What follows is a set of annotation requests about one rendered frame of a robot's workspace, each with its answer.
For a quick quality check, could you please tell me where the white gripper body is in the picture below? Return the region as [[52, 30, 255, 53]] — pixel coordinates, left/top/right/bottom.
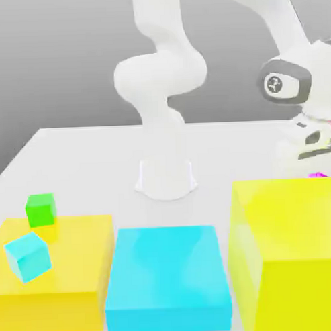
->
[[277, 140, 331, 177]]

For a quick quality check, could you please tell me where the small green cube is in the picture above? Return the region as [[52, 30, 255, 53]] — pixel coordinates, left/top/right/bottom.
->
[[24, 192, 58, 229]]

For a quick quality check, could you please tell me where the small cyan cube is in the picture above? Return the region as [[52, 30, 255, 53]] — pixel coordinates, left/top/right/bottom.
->
[[3, 230, 54, 285]]

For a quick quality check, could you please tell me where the large yellow box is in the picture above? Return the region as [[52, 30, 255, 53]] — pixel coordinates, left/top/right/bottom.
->
[[225, 177, 331, 331]]

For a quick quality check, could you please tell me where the large cyan box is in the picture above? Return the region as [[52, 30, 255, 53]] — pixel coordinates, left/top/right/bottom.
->
[[101, 224, 234, 331]]

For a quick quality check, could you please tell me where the large orange box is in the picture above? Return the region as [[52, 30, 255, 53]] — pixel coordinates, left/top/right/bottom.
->
[[0, 214, 119, 331]]

